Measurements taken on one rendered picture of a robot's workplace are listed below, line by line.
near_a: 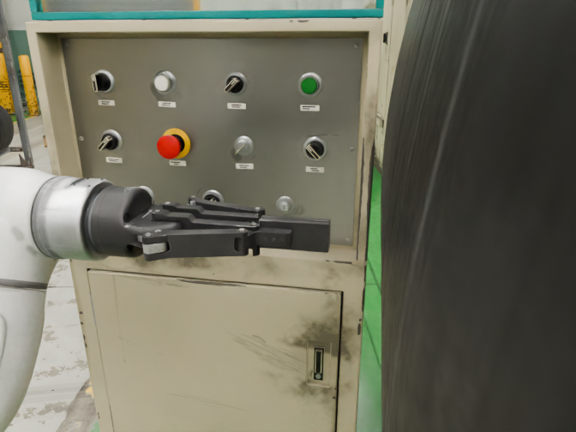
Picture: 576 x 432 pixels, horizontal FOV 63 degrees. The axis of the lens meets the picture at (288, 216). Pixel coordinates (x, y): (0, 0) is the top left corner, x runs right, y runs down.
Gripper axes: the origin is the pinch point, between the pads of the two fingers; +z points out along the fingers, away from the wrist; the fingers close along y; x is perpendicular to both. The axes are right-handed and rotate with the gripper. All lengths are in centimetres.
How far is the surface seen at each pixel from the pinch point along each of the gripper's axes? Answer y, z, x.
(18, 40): 746, -625, -20
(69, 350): 105, -115, 105
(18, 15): 748, -617, -60
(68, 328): 119, -125, 105
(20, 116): 307, -285, 40
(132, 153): 32.0, -34.4, 0.5
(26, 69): 693, -578, 27
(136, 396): 27, -37, 50
